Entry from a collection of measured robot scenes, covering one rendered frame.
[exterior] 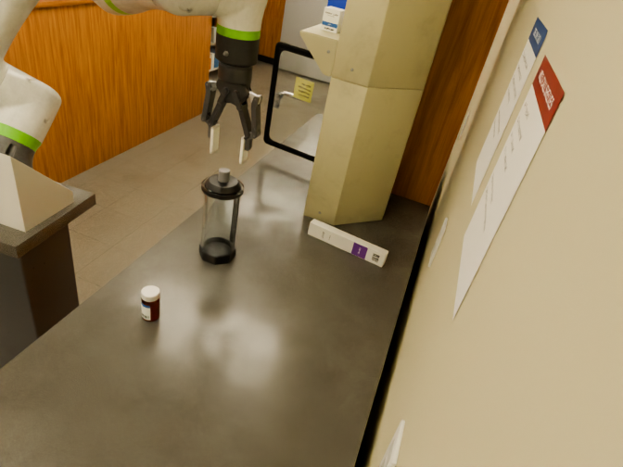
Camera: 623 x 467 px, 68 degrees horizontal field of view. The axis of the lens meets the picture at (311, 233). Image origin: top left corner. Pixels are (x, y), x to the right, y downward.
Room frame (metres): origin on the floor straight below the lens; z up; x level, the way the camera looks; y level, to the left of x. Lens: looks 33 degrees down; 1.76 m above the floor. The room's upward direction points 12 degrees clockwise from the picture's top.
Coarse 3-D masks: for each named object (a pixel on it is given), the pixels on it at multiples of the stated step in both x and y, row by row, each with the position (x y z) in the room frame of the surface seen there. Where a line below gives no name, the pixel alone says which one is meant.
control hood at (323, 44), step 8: (320, 24) 1.52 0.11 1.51; (304, 32) 1.36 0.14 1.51; (312, 32) 1.37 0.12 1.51; (320, 32) 1.39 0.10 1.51; (328, 32) 1.42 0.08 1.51; (304, 40) 1.36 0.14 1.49; (312, 40) 1.35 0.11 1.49; (320, 40) 1.35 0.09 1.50; (328, 40) 1.34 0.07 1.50; (336, 40) 1.34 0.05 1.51; (312, 48) 1.35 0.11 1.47; (320, 48) 1.35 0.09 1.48; (328, 48) 1.34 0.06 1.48; (336, 48) 1.34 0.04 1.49; (312, 56) 1.36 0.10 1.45; (320, 56) 1.35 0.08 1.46; (328, 56) 1.34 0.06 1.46; (320, 64) 1.35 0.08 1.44; (328, 64) 1.34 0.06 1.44; (328, 72) 1.34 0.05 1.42
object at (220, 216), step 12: (204, 180) 1.03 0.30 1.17; (240, 192) 1.01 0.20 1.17; (204, 204) 1.00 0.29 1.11; (216, 204) 0.98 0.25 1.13; (228, 204) 0.99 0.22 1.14; (204, 216) 1.00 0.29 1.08; (216, 216) 0.98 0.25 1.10; (228, 216) 0.99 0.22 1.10; (204, 228) 0.99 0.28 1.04; (216, 228) 0.98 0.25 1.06; (228, 228) 0.99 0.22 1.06; (204, 240) 0.99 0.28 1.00; (216, 240) 0.98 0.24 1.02; (228, 240) 1.00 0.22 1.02; (216, 252) 0.98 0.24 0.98; (228, 252) 1.00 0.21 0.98
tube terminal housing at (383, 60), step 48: (384, 0) 1.32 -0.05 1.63; (432, 0) 1.38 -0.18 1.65; (384, 48) 1.32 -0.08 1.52; (432, 48) 1.41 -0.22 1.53; (336, 96) 1.33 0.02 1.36; (384, 96) 1.35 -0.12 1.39; (336, 144) 1.32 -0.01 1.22; (384, 144) 1.37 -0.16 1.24; (336, 192) 1.32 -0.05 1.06; (384, 192) 1.40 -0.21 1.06
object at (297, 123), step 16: (288, 64) 1.72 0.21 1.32; (304, 64) 1.70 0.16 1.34; (288, 80) 1.72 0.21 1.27; (304, 80) 1.70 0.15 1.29; (320, 80) 1.68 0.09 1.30; (288, 96) 1.72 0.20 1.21; (304, 96) 1.69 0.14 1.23; (320, 96) 1.67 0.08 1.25; (288, 112) 1.71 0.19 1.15; (304, 112) 1.69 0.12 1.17; (320, 112) 1.67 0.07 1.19; (272, 128) 1.73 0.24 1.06; (288, 128) 1.71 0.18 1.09; (304, 128) 1.69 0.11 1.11; (320, 128) 1.66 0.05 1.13; (288, 144) 1.70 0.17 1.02; (304, 144) 1.68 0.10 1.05
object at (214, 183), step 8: (224, 168) 1.04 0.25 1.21; (216, 176) 1.04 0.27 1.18; (224, 176) 1.01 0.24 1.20; (232, 176) 1.06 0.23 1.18; (208, 184) 1.00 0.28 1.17; (216, 184) 1.00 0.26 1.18; (224, 184) 1.00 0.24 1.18; (232, 184) 1.01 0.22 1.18; (240, 184) 1.04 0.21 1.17; (216, 192) 0.98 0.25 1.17; (224, 192) 0.99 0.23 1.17; (232, 192) 1.00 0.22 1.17
